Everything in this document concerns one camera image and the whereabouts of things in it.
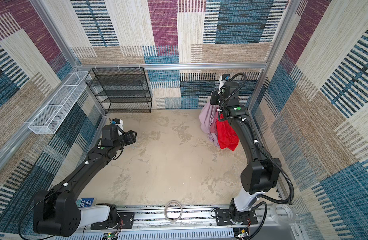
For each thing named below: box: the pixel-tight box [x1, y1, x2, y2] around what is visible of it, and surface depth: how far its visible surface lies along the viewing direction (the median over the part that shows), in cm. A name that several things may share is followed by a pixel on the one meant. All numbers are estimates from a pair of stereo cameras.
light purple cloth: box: [198, 101, 220, 148], surface depth 93 cm
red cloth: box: [216, 111, 240, 151], surface depth 98 cm
